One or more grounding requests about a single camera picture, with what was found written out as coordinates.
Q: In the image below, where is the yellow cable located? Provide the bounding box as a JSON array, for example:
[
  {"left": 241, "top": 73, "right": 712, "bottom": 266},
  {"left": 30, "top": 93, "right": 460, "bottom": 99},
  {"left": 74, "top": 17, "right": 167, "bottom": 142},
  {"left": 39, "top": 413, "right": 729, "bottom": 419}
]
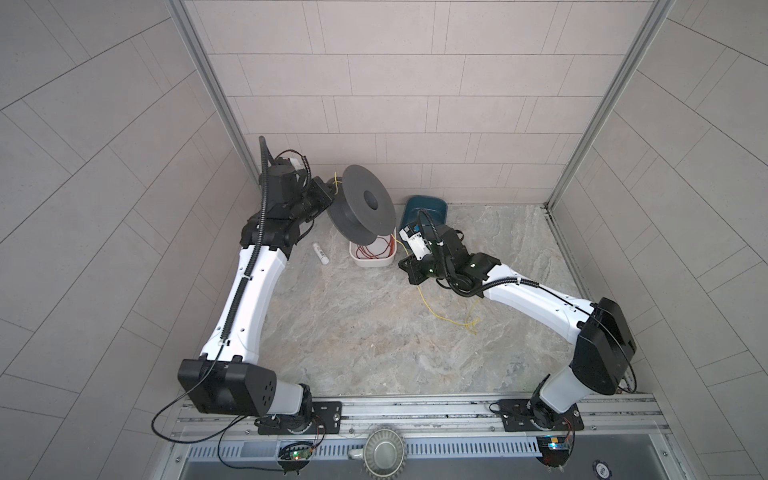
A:
[{"left": 332, "top": 173, "right": 481, "bottom": 334}]

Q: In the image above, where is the grey perforated cable spool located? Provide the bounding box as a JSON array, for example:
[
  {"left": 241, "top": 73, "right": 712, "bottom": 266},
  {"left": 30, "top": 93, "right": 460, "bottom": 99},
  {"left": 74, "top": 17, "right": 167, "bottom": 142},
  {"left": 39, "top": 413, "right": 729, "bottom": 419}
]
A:
[{"left": 328, "top": 165, "right": 396, "bottom": 246}]

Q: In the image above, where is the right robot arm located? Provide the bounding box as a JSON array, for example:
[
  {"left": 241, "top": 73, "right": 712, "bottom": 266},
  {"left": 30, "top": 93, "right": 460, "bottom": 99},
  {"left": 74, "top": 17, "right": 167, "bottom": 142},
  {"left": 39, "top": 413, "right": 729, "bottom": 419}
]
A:
[{"left": 398, "top": 223, "right": 637, "bottom": 430}]

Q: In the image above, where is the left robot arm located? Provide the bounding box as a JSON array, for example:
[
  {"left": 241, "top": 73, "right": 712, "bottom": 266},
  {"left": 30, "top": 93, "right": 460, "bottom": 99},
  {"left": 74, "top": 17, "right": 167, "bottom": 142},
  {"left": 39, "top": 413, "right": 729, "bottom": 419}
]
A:
[{"left": 177, "top": 138, "right": 334, "bottom": 434}]

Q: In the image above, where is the white plastic bin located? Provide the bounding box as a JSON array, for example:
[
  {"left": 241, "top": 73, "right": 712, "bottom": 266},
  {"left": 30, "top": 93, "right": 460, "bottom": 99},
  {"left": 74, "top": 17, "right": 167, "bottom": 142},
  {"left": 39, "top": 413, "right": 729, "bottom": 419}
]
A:
[{"left": 349, "top": 234, "right": 397, "bottom": 268}]

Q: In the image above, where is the teal plastic bin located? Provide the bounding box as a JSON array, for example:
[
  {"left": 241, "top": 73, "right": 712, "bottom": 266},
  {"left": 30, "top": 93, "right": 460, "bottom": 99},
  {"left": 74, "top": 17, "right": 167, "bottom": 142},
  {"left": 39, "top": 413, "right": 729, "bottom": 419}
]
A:
[{"left": 400, "top": 195, "right": 449, "bottom": 232}]

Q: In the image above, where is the white tube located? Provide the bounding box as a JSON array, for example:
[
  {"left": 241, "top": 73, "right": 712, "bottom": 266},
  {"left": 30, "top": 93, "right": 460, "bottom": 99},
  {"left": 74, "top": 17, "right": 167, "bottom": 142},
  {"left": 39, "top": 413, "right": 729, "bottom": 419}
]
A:
[{"left": 312, "top": 242, "right": 330, "bottom": 265}]

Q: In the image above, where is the round grey knob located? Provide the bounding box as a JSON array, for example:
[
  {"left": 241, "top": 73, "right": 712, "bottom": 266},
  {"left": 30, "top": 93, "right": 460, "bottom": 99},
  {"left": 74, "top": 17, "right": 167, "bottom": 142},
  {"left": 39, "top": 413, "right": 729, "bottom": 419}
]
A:
[{"left": 362, "top": 428, "right": 406, "bottom": 479}]

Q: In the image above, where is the aluminium corner profile left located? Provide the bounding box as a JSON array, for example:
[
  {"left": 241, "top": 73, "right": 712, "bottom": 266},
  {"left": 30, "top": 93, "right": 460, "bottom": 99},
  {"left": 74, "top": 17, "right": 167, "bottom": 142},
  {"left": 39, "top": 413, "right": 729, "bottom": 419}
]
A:
[{"left": 165, "top": 0, "right": 267, "bottom": 206}]

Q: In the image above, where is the aluminium corner profile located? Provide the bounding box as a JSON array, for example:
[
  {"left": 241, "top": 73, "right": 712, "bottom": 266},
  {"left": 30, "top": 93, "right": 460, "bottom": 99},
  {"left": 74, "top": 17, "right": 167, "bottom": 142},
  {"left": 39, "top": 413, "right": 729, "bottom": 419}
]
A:
[
  {"left": 544, "top": 0, "right": 675, "bottom": 212},
  {"left": 165, "top": 0, "right": 267, "bottom": 206}
]

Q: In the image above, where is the aluminium corner profile right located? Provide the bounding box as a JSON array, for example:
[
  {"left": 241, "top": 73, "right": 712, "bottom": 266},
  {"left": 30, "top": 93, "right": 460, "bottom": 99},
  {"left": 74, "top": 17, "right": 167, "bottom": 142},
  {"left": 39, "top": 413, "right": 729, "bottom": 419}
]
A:
[{"left": 544, "top": 0, "right": 675, "bottom": 212}]

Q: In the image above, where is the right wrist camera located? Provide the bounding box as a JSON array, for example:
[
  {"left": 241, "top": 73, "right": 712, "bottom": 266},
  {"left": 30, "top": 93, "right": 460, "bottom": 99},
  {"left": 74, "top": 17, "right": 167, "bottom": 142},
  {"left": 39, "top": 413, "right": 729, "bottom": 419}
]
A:
[{"left": 399, "top": 221, "right": 432, "bottom": 260}]

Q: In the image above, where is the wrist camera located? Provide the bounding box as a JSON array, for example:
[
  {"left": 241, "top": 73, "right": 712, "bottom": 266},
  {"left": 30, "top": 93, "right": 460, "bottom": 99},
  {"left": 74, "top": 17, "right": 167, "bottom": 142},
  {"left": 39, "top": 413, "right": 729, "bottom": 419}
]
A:
[
  {"left": 279, "top": 156, "right": 306, "bottom": 176},
  {"left": 399, "top": 221, "right": 432, "bottom": 260}
]

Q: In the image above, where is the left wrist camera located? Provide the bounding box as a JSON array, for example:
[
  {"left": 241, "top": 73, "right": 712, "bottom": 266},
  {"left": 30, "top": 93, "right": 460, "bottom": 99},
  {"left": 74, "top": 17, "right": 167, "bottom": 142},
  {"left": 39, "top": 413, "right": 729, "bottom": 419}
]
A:
[{"left": 279, "top": 156, "right": 306, "bottom": 176}]

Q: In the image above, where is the red cable coil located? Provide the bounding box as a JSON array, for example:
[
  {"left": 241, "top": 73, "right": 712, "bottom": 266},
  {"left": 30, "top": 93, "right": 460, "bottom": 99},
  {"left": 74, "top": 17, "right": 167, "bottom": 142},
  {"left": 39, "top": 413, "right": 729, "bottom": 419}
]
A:
[{"left": 355, "top": 235, "right": 396, "bottom": 260}]

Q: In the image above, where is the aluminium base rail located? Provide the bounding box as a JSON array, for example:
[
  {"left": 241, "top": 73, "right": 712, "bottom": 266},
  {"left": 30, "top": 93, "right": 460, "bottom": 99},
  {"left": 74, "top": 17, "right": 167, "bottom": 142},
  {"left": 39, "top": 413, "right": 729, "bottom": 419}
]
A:
[{"left": 173, "top": 391, "right": 670, "bottom": 442}]

